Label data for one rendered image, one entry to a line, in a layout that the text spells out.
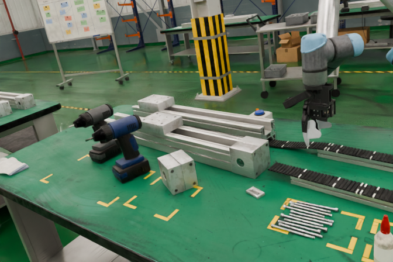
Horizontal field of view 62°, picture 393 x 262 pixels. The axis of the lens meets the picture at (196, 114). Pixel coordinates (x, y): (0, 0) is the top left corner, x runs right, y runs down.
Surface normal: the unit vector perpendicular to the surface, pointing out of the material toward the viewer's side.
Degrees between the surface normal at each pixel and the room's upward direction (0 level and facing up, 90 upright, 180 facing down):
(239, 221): 0
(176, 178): 90
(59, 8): 90
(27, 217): 90
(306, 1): 90
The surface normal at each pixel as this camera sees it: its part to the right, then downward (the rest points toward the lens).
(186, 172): 0.44, 0.24
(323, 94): -0.67, 0.35
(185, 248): -0.16, -0.93
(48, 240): 0.80, 0.07
